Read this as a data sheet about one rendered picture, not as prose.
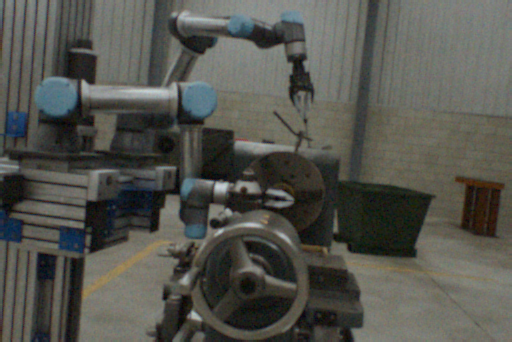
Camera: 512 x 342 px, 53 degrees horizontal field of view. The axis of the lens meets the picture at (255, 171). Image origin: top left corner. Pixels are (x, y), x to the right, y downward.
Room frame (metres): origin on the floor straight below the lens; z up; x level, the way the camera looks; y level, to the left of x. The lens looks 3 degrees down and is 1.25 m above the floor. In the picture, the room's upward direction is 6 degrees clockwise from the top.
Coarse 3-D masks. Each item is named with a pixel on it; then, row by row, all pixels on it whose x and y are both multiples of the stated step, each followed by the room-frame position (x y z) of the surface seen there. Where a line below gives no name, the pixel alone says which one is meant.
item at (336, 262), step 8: (184, 248) 1.29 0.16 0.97; (192, 248) 1.33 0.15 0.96; (184, 256) 1.28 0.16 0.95; (192, 256) 1.25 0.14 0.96; (304, 256) 1.32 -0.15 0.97; (312, 256) 1.33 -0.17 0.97; (320, 256) 1.34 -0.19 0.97; (328, 256) 1.35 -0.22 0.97; (336, 256) 1.36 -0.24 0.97; (184, 264) 1.28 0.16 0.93; (312, 264) 1.24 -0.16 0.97; (320, 264) 1.25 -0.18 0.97; (328, 264) 1.25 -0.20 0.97; (336, 264) 1.26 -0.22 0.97; (344, 264) 1.27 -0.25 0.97; (312, 272) 1.23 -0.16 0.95; (320, 272) 1.23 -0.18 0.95; (328, 272) 1.22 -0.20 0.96; (336, 272) 1.22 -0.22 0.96; (344, 272) 1.22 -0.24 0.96; (312, 280) 1.23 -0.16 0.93; (320, 280) 1.23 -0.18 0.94; (328, 280) 1.23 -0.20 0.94; (336, 280) 1.23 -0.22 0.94; (344, 280) 1.23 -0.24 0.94
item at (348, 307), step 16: (176, 272) 1.24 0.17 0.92; (352, 272) 1.39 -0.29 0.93; (320, 288) 1.21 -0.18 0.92; (336, 288) 1.21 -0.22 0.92; (352, 288) 1.22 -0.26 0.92; (192, 304) 1.13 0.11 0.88; (320, 304) 1.14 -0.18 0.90; (336, 304) 1.16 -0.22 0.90; (352, 304) 1.17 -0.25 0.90; (320, 320) 1.11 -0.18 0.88; (336, 320) 1.11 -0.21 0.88; (352, 320) 1.11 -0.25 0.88
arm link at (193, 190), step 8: (184, 184) 1.64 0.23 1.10; (192, 184) 1.64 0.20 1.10; (200, 184) 1.64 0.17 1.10; (208, 184) 1.64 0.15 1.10; (184, 192) 1.63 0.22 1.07; (192, 192) 1.63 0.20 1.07; (200, 192) 1.63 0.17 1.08; (208, 192) 1.63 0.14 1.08; (184, 200) 1.66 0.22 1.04; (192, 200) 1.63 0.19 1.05; (200, 200) 1.63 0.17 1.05; (208, 200) 1.63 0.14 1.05
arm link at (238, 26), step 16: (176, 16) 1.92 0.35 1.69; (192, 16) 1.88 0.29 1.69; (208, 16) 1.83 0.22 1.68; (224, 16) 1.78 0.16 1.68; (240, 16) 1.68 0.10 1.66; (176, 32) 1.94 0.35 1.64; (192, 32) 1.89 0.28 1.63; (208, 32) 1.83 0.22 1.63; (224, 32) 1.77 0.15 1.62; (240, 32) 1.69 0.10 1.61; (256, 32) 1.72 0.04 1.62
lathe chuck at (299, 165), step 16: (256, 160) 1.90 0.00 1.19; (272, 160) 1.90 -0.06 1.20; (288, 160) 1.89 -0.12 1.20; (304, 160) 1.89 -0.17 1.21; (256, 176) 1.90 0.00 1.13; (288, 176) 1.89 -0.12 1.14; (304, 176) 1.89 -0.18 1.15; (320, 176) 1.88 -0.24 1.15; (288, 208) 1.89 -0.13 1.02; (304, 208) 1.89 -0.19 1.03; (320, 208) 1.88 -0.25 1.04; (304, 224) 1.88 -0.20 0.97
